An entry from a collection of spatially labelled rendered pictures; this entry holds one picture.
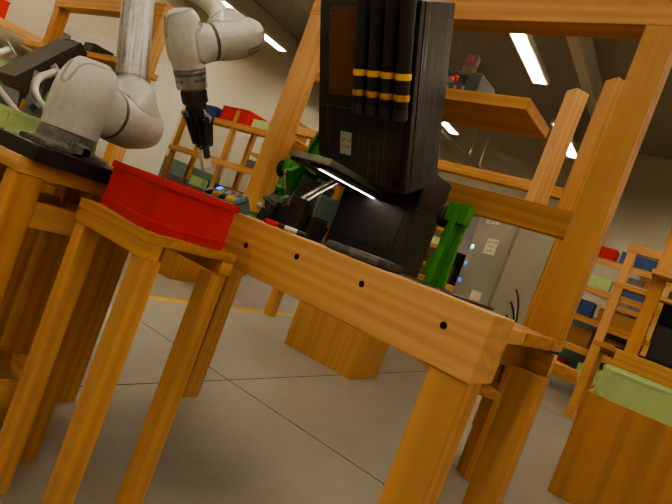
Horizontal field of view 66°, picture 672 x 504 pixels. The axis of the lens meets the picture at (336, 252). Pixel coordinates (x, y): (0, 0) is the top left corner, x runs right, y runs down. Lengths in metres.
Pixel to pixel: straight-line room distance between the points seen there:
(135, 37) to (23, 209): 0.68
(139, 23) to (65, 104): 0.42
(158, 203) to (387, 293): 0.55
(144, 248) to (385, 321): 0.56
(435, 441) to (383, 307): 0.30
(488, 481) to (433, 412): 0.65
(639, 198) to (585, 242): 10.11
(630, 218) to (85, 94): 10.86
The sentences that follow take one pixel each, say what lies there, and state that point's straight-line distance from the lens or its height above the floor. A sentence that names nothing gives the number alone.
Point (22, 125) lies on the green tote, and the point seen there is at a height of 0.91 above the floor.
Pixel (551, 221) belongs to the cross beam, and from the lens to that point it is 1.82.
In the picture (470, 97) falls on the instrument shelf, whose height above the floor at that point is 1.52.
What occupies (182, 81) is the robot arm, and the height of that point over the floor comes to 1.19.
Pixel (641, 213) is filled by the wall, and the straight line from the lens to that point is 11.71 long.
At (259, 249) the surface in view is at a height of 0.83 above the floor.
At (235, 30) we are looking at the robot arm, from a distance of 1.60.
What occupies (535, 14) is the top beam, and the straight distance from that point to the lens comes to 2.04.
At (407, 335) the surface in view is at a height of 0.79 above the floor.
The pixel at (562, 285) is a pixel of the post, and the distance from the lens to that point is 1.68.
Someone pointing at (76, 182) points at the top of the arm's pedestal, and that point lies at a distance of 1.55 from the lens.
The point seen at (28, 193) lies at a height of 0.77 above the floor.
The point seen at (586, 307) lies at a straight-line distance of 8.39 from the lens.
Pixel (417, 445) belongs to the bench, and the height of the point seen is 0.59.
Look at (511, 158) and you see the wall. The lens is 12.44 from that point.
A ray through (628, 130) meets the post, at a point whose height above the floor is 1.53.
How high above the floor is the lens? 0.93
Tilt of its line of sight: 1 degrees down
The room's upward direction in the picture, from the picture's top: 21 degrees clockwise
